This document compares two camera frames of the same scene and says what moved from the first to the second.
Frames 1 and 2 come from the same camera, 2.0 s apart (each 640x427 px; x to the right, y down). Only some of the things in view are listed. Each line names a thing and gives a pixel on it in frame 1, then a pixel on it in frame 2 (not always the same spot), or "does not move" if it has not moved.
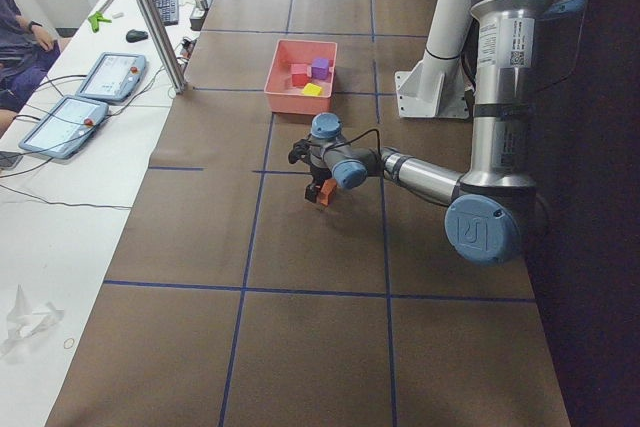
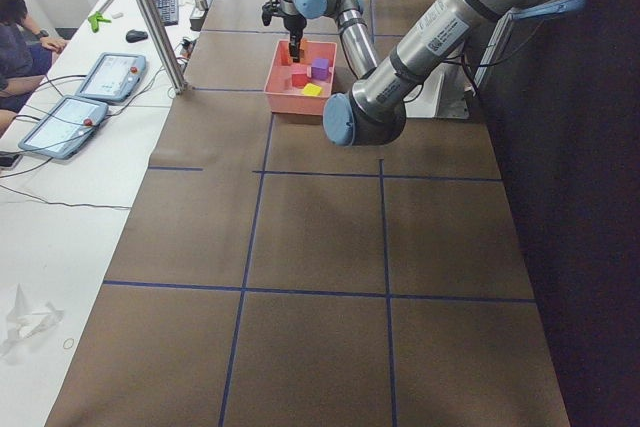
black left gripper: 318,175 to 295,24
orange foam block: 327,189 to 285,56
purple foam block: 320,68 does not move
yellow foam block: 312,90 does not move
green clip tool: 94,20 does not move
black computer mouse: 134,35 does not move
